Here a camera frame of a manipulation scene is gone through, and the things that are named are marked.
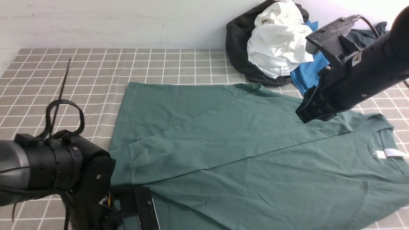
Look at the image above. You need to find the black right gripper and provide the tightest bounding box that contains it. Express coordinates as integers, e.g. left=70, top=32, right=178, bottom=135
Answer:
left=296, top=67, right=371, bottom=124

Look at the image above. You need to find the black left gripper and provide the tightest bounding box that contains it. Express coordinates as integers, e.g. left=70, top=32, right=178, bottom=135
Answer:
left=69, top=156, right=160, bottom=230

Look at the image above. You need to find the green long-sleeved shirt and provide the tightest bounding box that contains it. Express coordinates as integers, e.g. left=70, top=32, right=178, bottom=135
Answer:
left=109, top=82, right=409, bottom=230

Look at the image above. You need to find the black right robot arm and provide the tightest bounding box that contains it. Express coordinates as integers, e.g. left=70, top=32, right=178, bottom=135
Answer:
left=296, top=7, right=409, bottom=123

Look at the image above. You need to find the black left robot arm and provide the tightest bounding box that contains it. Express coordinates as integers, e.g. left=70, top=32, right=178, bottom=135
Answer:
left=1, top=130, right=160, bottom=230

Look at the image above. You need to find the blue shirt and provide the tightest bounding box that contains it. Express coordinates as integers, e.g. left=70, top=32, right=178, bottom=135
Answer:
left=290, top=21, right=333, bottom=95

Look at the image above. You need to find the dark grey crumpled shirt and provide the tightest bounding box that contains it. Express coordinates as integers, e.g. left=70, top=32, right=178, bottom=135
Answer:
left=346, top=22, right=387, bottom=50

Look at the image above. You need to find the white crumpled shirt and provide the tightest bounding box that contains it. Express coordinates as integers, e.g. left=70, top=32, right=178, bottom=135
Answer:
left=247, top=0, right=314, bottom=79

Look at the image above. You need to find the grey checkered tablecloth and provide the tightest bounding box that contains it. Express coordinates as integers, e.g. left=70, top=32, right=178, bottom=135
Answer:
left=0, top=49, right=408, bottom=230

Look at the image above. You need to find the black garment under pile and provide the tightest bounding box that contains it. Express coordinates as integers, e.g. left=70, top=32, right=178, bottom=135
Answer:
left=225, top=0, right=309, bottom=87

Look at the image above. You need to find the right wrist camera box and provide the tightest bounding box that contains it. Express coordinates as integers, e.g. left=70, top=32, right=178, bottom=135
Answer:
left=305, top=15, right=361, bottom=67

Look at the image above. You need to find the black left camera cable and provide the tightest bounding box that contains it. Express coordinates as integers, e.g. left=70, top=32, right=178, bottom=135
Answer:
left=11, top=58, right=85, bottom=230

